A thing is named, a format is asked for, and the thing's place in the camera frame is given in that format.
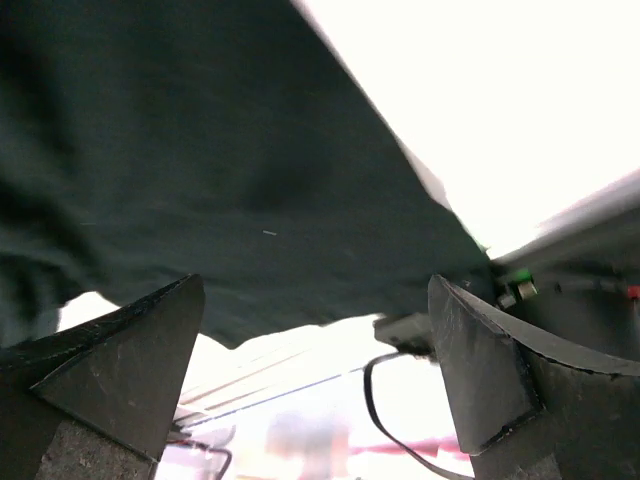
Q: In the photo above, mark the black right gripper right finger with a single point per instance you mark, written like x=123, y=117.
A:
x=528, y=404

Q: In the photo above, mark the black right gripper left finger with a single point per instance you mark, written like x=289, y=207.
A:
x=97, y=401

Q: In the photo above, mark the black t-shirt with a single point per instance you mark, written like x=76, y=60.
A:
x=142, y=141

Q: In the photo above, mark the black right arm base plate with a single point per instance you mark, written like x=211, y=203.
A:
x=582, y=286

